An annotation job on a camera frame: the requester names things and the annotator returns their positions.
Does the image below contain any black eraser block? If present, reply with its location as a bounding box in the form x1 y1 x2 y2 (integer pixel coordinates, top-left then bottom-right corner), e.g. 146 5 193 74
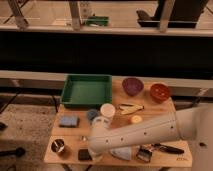
78 149 91 161

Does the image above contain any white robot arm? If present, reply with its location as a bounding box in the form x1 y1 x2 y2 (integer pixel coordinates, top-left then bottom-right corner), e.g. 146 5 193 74
88 105 213 171

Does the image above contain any purple bowl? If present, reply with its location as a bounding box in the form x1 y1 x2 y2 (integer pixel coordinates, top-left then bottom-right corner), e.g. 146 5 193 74
122 77 144 96

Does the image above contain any red bowl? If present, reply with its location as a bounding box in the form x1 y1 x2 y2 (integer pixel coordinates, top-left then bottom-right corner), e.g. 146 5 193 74
150 83 171 103

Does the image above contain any white paper cup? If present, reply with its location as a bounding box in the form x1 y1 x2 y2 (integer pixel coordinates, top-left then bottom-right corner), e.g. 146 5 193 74
100 103 116 118

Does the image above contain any green plastic tray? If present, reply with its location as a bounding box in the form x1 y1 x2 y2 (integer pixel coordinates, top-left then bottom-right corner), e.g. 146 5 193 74
60 74 112 108

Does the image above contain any peeled banana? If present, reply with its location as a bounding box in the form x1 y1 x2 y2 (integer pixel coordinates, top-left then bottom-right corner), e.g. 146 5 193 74
119 104 144 115

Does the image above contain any blue plastic cup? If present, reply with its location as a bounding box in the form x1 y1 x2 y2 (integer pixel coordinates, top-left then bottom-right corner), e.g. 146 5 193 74
86 109 100 122

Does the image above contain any orange fruit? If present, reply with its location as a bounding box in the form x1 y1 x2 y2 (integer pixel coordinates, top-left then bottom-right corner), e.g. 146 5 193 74
130 115 142 124

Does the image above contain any blue sponge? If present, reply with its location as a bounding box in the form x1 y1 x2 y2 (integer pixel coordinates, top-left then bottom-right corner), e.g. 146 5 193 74
59 116 79 127

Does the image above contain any metal fork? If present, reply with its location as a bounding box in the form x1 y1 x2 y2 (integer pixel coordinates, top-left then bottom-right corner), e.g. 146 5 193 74
80 135 88 141

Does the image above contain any green box on shelf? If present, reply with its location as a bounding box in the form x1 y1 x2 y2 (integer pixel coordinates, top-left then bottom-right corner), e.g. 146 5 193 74
83 15 109 26

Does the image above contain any grey folded cloth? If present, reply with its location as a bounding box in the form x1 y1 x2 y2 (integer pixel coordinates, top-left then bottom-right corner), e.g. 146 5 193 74
110 147 131 161

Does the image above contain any small steel cup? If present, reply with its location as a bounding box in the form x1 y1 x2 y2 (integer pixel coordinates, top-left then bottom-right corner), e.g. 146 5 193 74
51 139 65 154

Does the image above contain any black machine in background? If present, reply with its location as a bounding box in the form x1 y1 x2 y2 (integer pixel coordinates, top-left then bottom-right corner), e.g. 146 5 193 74
136 0 209 28

